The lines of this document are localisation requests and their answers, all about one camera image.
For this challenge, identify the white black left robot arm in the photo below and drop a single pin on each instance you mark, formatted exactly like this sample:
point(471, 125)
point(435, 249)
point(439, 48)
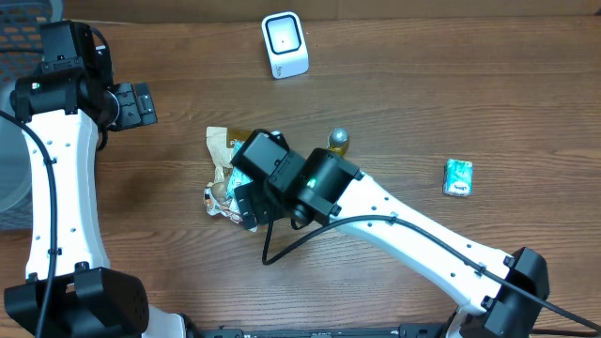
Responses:
point(65, 110)

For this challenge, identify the yellow liquid bottle grey cap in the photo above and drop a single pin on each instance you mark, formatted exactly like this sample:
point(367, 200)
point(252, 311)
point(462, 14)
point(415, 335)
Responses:
point(338, 141)

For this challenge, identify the grey plastic mesh basket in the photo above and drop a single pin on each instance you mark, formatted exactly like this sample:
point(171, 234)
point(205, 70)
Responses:
point(21, 51)

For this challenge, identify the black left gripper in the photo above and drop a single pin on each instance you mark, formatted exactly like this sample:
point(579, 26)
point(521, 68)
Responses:
point(133, 105)

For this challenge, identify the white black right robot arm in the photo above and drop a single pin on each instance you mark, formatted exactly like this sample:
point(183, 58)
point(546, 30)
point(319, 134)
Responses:
point(497, 294)

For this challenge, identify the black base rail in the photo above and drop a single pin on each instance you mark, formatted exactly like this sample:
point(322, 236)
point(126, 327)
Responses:
point(429, 330)

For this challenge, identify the white barcode scanner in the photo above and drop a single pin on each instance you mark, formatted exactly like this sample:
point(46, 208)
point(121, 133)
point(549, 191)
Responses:
point(285, 44)

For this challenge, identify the teal snack pack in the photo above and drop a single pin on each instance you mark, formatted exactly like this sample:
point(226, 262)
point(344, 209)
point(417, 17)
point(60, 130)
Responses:
point(237, 178)

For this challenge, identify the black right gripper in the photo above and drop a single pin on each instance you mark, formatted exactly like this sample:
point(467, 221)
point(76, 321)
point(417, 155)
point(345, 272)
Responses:
point(263, 205)

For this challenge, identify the green white tissue pack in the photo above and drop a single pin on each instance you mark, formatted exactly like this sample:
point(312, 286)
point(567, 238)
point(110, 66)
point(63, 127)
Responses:
point(457, 178)

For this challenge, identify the beige brown snack pouch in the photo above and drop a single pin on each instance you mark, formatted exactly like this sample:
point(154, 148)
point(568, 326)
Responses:
point(219, 141)

